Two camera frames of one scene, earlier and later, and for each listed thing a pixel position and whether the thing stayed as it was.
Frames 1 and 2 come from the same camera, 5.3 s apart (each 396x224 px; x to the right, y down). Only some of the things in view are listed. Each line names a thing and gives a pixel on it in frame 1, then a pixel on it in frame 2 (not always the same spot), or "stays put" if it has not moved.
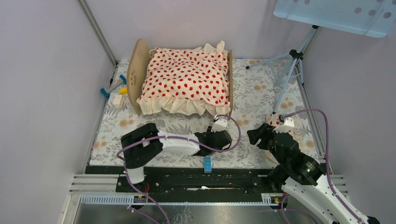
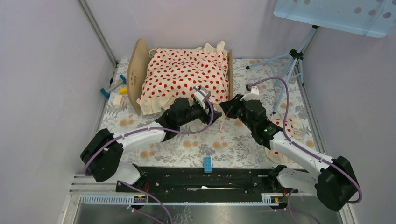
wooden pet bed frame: x=139 y=55 stays put
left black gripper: x=208 y=131 → x=205 y=117
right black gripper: x=263 y=131 → x=229 y=107
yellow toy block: x=123 y=91 stays put
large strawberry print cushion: x=186 y=80 stays put
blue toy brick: x=207 y=164 stays put
